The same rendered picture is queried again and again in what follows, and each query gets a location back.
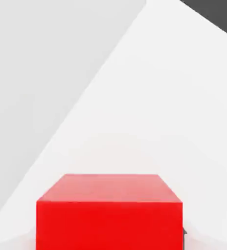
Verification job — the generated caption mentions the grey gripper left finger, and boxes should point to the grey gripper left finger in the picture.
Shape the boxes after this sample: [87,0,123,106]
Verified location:
[0,232,37,250]

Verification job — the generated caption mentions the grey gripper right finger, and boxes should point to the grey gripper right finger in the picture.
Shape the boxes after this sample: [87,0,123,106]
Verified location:
[182,227,227,250]

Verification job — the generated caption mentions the small red cube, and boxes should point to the small red cube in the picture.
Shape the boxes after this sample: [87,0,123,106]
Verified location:
[36,173,183,250]

